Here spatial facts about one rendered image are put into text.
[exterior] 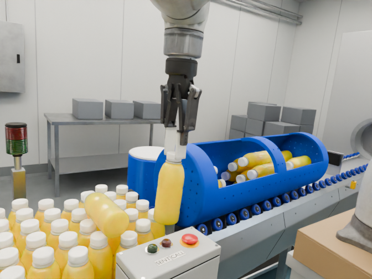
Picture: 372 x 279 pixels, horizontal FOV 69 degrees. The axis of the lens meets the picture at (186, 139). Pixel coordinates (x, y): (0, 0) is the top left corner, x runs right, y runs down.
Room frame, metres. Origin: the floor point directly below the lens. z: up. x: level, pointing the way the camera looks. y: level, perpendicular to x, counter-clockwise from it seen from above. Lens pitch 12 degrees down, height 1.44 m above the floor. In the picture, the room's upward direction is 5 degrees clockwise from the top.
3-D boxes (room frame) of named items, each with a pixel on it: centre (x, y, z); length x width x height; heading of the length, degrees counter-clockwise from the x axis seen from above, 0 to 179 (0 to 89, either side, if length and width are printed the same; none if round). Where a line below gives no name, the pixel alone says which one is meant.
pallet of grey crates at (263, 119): (4.80, -1.47, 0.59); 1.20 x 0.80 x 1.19; 34
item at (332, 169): (1.72, -0.97, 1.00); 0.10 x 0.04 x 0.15; 40
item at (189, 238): (0.54, -0.03, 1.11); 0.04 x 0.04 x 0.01
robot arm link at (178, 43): (0.65, 0.03, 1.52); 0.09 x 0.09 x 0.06
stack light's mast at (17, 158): (0.88, 0.57, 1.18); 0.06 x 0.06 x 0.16
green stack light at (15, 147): (0.88, 0.57, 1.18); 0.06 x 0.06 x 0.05
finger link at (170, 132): (0.67, 0.04, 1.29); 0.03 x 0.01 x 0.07; 130
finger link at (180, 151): (0.64, 0.01, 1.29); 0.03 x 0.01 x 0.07; 130
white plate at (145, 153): (1.50, 0.18, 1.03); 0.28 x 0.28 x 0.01
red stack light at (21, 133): (0.88, 0.57, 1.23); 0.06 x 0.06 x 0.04
